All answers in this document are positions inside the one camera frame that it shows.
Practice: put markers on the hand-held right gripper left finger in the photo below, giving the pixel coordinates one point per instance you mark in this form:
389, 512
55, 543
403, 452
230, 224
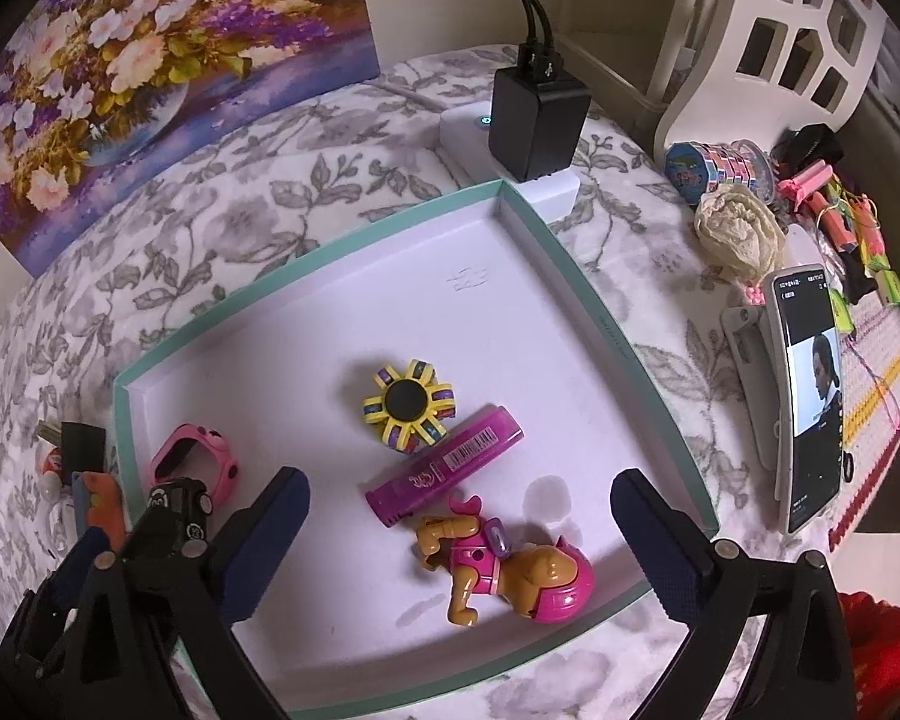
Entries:
266, 540

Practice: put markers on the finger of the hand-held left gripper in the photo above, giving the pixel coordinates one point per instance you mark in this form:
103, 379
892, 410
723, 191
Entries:
146, 536
86, 551

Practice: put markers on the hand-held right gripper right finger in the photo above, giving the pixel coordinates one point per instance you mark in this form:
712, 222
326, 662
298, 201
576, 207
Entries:
656, 540

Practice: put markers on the black toy car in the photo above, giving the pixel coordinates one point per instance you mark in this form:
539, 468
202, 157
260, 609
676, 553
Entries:
180, 506

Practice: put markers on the carrot-shaped toy knife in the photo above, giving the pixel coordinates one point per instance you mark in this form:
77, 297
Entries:
97, 506

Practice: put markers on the pink smart watch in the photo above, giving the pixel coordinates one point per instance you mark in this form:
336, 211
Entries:
195, 457

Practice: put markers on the pink dog toy figure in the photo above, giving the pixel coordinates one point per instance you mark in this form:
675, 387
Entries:
510, 574

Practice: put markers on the yellow fidget spinner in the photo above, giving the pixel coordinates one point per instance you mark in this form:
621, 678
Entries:
409, 405

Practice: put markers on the purple lighter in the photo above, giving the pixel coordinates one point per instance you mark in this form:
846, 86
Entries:
450, 465

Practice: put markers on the teal box lid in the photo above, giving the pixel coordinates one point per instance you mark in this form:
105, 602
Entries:
307, 330

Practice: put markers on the gold patterned small box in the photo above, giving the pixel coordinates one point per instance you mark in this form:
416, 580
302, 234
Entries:
49, 433

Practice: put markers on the smartphone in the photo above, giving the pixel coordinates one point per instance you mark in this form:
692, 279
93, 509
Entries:
810, 390

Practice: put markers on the red cloth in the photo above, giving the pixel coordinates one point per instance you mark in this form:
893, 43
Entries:
885, 652

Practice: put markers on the crochet mat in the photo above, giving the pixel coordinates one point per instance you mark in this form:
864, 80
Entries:
877, 390

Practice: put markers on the beige fabric scrunchie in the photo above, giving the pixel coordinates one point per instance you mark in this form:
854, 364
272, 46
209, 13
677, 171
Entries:
739, 232

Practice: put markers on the pile of colorful hair clips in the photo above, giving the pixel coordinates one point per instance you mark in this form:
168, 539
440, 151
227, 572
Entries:
847, 225

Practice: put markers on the colorful cylinder puzzle toy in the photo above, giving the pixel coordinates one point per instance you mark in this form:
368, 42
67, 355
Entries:
720, 169

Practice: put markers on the black hair clip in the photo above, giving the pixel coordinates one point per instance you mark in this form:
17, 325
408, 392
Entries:
810, 142

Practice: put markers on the black plugged power adapter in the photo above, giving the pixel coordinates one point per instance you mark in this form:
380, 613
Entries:
540, 120

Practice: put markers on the white power strip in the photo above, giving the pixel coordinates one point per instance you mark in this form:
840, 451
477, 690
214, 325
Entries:
465, 139

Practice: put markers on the flower painting canvas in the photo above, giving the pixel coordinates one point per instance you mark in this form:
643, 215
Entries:
157, 75

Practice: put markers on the white lattice chair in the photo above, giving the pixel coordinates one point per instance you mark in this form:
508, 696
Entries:
727, 52

